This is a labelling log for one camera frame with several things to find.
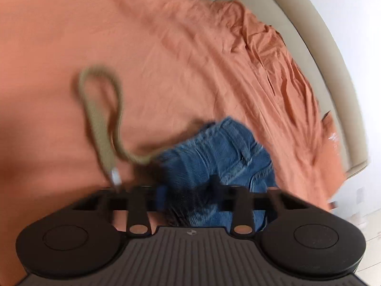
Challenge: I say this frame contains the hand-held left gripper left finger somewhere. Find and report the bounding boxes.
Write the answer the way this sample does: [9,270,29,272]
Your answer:
[71,184,168,239]

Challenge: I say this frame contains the beige drawstring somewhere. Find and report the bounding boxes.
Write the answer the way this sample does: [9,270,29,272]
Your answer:
[78,64,163,191]

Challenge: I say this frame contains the orange duvet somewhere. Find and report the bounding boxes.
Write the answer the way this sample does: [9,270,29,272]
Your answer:
[0,0,347,275]

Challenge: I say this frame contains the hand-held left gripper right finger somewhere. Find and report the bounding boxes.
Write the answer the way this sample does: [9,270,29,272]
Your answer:
[208,178,314,237]

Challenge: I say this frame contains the blue denim pants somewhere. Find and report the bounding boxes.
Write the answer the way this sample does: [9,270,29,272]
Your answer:
[155,116,280,233]

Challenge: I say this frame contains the beige padded headboard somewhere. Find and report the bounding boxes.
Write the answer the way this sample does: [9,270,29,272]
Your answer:
[153,0,370,180]

